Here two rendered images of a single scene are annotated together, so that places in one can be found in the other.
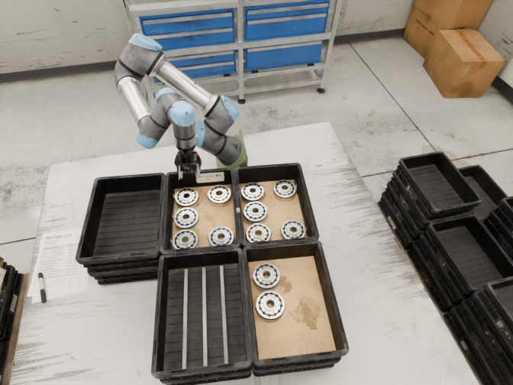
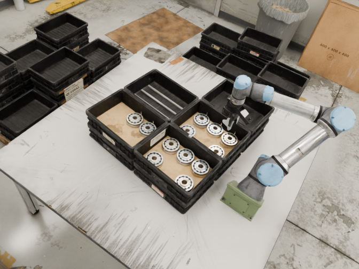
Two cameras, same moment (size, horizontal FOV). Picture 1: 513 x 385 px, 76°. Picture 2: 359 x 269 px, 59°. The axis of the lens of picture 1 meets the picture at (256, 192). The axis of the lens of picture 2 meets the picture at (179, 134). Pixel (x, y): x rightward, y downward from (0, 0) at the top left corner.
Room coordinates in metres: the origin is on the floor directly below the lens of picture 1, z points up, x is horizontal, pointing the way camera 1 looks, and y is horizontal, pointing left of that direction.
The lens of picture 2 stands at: (1.45, -0.87, 2.30)
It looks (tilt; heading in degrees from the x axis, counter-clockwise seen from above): 49 degrees down; 130
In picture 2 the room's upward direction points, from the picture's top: 11 degrees clockwise
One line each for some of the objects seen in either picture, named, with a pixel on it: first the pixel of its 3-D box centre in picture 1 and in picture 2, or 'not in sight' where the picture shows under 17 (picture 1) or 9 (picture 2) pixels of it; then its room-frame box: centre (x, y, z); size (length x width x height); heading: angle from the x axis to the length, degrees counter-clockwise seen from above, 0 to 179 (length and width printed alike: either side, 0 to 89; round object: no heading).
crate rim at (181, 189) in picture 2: (273, 202); (178, 157); (0.81, -0.07, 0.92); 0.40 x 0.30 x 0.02; 7
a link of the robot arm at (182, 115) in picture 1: (182, 120); (241, 87); (0.86, 0.25, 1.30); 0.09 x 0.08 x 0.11; 33
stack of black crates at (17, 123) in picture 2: not in sight; (29, 119); (-0.53, -0.43, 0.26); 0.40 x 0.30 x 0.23; 105
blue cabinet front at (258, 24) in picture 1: (285, 37); not in sight; (2.80, -0.22, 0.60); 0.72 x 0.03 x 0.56; 105
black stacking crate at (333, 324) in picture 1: (288, 301); (126, 123); (0.41, -0.12, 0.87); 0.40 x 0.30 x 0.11; 7
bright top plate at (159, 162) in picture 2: (293, 230); (154, 158); (0.71, -0.15, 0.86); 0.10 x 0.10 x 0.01
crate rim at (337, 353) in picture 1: (290, 296); (126, 117); (0.41, -0.12, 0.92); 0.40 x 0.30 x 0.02; 7
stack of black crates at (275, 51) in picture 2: not in sight; (254, 58); (0.08, 1.76, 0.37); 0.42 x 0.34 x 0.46; 15
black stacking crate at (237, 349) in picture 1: (203, 310); (160, 100); (0.37, 0.17, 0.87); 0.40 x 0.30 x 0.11; 7
